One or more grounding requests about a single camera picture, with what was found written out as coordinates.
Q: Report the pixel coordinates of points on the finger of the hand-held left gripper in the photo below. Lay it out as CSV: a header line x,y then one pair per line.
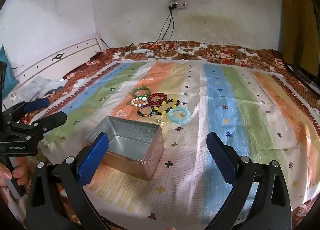
x,y
37,104
53,120

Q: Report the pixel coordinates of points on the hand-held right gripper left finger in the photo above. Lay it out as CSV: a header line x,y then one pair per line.
x,y
93,162

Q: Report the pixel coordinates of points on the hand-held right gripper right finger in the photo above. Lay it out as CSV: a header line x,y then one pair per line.
x,y
222,162

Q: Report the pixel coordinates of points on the silver metal tin box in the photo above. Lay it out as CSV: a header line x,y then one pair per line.
x,y
130,142

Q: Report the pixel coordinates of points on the green jade bangle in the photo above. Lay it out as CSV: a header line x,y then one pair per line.
x,y
135,93

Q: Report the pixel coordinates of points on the person's left hand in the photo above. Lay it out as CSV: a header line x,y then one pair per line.
x,y
19,173

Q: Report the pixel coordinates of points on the white and grey device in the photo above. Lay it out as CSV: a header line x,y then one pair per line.
x,y
42,85

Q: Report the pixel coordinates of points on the teal pillow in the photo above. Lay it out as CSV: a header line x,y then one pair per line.
x,y
10,80

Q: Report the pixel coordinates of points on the white wooden headboard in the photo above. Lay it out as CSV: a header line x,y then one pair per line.
x,y
75,50

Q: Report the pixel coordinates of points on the striped patterned cloth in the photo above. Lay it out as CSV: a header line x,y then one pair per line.
x,y
212,95

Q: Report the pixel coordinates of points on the brown floral bed sheet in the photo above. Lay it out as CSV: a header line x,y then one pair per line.
x,y
220,52

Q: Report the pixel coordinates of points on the white charger adapter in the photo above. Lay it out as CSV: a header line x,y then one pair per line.
x,y
140,51

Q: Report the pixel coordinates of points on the yellow curtain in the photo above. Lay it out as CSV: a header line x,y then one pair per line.
x,y
297,20

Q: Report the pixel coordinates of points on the white power strip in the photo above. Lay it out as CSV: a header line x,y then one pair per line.
x,y
180,5

